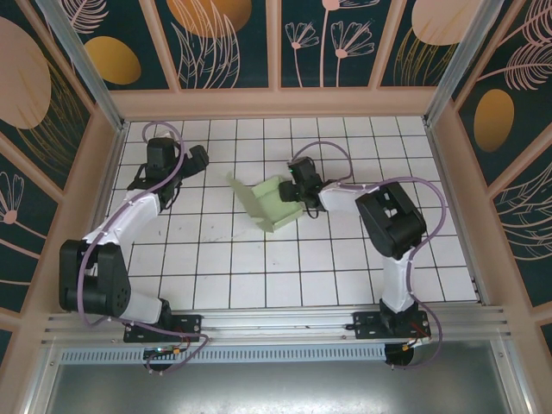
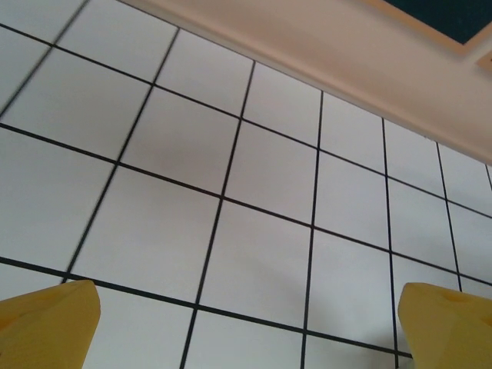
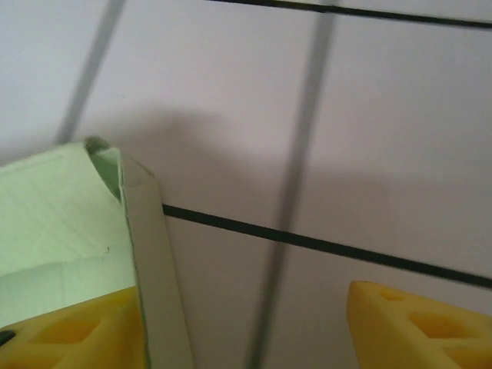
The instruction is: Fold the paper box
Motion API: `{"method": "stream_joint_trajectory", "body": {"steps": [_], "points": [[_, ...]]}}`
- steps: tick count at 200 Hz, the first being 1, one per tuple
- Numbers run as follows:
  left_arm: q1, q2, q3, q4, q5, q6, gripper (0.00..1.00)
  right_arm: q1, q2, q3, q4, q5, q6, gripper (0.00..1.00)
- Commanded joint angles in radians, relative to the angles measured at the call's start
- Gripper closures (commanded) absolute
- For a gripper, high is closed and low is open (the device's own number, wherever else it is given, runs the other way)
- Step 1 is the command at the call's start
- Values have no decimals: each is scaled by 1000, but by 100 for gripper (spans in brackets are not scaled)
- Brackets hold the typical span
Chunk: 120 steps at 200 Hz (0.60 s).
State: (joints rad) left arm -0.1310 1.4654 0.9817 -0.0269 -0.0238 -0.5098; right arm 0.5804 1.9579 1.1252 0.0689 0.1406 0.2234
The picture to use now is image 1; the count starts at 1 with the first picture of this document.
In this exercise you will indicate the light green cloth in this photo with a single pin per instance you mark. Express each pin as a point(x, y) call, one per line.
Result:
point(267, 202)

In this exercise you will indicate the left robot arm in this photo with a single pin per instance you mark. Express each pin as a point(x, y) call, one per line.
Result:
point(125, 215)

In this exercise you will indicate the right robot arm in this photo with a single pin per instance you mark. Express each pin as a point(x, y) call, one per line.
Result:
point(340, 198)

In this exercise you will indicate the dark panel with pink flowers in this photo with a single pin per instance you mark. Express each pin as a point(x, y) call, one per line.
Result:
point(328, 64)

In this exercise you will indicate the dark panel with orange oval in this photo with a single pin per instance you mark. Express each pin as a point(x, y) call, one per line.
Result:
point(129, 43)

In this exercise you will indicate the dark panel with leaf print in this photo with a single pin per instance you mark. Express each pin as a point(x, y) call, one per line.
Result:
point(207, 43)

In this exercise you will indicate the dark panel with large disc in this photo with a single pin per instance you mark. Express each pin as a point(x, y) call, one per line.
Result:
point(26, 86)

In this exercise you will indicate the dark panel with beige circle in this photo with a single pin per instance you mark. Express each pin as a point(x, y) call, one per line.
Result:
point(414, 64)

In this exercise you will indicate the dark panel with small flower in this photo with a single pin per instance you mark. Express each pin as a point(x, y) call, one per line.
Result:
point(21, 237)

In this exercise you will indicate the grey metal sheet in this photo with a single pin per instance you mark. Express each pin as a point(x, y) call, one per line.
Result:
point(276, 388)

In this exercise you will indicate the dark panel with fern print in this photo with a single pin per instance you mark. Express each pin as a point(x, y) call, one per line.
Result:
point(517, 86)

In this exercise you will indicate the dark panel with pink leaves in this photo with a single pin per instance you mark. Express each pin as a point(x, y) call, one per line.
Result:
point(530, 233)

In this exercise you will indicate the aluminium frame post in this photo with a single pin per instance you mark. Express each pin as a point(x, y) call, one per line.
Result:
point(86, 64)
point(457, 64)

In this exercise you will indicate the long aluminium mounting rail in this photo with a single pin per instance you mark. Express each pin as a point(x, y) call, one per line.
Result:
point(276, 323)

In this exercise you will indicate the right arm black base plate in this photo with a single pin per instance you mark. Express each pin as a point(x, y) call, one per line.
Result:
point(366, 328)

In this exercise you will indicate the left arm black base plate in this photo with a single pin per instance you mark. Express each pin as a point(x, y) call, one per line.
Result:
point(190, 324)

